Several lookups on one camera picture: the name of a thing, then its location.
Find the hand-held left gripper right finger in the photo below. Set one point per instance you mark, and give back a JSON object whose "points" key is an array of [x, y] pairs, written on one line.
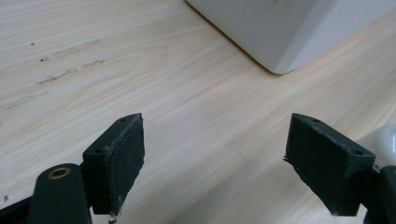
{"points": [[327, 168]]}

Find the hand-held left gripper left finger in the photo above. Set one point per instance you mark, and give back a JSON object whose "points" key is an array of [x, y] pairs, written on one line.
{"points": [[115, 168]]}

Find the small white round object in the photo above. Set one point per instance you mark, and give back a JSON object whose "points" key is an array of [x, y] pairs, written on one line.
{"points": [[384, 143]]}

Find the white plastic storage box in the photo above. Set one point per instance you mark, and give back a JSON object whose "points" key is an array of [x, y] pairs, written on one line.
{"points": [[264, 31]]}

